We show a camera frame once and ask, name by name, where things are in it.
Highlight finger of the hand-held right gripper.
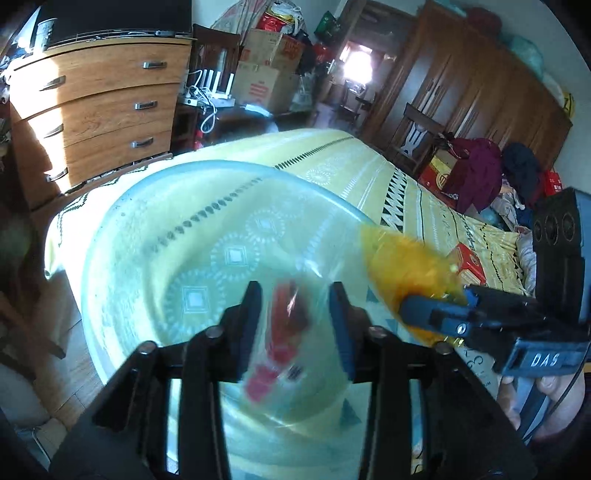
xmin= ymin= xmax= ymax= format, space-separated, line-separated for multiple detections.
xmin=463 ymin=284 xmax=548 ymax=340
xmin=398 ymin=294 xmax=522 ymax=354

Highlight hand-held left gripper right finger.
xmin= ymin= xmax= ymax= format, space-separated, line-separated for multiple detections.
xmin=329 ymin=281 xmax=539 ymax=480

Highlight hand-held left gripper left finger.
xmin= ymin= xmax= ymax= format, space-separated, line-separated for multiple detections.
xmin=48 ymin=281 xmax=264 ymax=480

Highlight red snack packet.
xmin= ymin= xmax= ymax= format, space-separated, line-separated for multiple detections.
xmin=244 ymin=279 xmax=314 ymax=408

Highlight orange snack packet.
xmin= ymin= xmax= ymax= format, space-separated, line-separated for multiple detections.
xmin=360 ymin=224 xmax=469 ymax=348

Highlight clear plastic basin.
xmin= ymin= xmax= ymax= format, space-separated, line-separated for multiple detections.
xmin=81 ymin=159 xmax=419 ymax=480

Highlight person's right hand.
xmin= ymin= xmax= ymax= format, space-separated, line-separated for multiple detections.
xmin=496 ymin=373 xmax=586 ymax=445

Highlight small red box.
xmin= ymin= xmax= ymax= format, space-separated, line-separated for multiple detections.
xmin=445 ymin=243 xmax=488 ymax=287

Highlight pile of pale clothes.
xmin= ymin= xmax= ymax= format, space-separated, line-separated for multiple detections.
xmin=480 ymin=185 xmax=533 ymax=232

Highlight red carton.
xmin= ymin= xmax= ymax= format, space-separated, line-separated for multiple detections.
xmin=540 ymin=170 xmax=565 ymax=197

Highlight dark blue clothes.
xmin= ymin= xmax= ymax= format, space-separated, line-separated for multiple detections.
xmin=501 ymin=142 xmax=544 ymax=205

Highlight maroon clothes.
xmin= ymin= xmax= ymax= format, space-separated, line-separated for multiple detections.
xmin=442 ymin=136 xmax=505 ymax=214

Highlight red gift box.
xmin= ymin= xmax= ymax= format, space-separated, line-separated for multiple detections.
xmin=418 ymin=154 xmax=463 ymax=195

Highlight carved wooden chair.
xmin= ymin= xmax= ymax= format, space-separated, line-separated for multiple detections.
xmin=385 ymin=104 xmax=447 ymax=177

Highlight yellow patterned bedsheet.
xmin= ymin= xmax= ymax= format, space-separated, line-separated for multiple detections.
xmin=44 ymin=128 xmax=539 ymax=480

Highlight brown wooden wardrobe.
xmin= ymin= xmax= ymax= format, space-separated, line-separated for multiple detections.
xmin=365 ymin=0 xmax=574 ymax=172

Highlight dark side table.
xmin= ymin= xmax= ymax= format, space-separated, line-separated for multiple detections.
xmin=173 ymin=104 xmax=279 ymax=153

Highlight teal bundle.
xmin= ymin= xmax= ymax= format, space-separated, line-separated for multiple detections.
xmin=501 ymin=34 xmax=546 ymax=75

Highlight white router with antennas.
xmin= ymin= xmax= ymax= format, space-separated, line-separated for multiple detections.
xmin=189 ymin=67 xmax=237 ymax=106

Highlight large cardboard box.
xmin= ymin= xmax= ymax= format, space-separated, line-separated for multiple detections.
xmin=230 ymin=62 xmax=301 ymax=114

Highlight wooden chest of drawers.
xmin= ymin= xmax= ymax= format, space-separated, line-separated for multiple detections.
xmin=7 ymin=37 xmax=192 ymax=209

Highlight cardboard box with red print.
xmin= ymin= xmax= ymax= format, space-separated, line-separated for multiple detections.
xmin=240 ymin=28 xmax=304 ymax=70

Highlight dark wooden chair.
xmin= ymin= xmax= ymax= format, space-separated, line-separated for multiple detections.
xmin=191 ymin=25 xmax=243 ymax=93

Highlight green bag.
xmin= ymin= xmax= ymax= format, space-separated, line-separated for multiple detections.
xmin=314 ymin=11 xmax=341 ymax=45

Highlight pile of red bags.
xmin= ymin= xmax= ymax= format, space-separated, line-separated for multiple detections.
xmin=255 ymin=2 xmax=306 ymax=36

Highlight black television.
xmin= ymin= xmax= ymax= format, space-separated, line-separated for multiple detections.
xmin=28 ymin=0 xmax=193 ymax=49

